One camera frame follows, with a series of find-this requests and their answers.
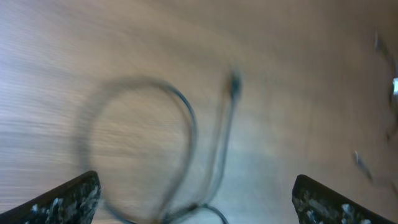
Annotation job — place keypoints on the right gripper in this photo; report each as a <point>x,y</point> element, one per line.
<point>381,46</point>

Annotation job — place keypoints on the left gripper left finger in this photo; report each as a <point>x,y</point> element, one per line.
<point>74,201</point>

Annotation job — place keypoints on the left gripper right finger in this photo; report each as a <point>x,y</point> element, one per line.
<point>316,203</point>

